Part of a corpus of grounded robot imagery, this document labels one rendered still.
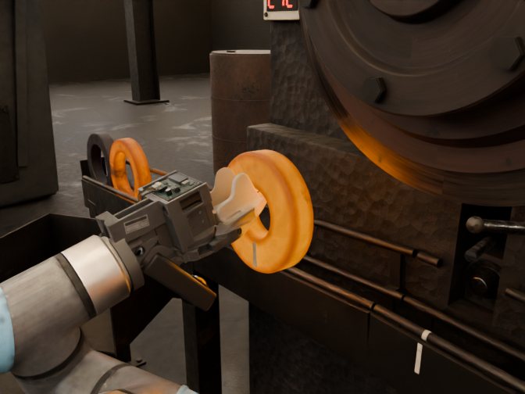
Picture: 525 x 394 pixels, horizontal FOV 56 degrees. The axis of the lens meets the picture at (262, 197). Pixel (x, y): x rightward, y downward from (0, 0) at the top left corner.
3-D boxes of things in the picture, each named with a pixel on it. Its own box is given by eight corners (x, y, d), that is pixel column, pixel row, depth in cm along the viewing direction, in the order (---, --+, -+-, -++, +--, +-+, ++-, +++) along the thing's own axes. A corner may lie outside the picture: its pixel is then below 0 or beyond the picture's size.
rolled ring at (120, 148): (128, 223, 130) (140, 220, 132) (146, 188, 116) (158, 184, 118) (104, 166, 136) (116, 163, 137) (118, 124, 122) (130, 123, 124)
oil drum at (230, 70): (258, 159, 412) (258, 47, 383) (308, 175, 368) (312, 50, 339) (198, 171, 378) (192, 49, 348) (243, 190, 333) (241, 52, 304)
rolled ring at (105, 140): (105, 134, 131) (117, 133, 133) (82, 132, 145) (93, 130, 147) (116, 202, 135) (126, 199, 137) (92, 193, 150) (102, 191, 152)
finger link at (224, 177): (260, 155, 61) (199, 187, 57) (270, 196, 64) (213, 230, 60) (246, 150, 64) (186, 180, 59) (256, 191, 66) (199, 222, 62)
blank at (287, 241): (236, 145, 69) (216, 148, 67) (313, 155, 57) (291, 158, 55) (241, 251, 73) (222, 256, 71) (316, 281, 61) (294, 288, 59)
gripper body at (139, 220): (213, 180, 53) (112, 234, 48) (233, 245, 57) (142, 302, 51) (179, 166, 59) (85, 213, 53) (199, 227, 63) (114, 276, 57)
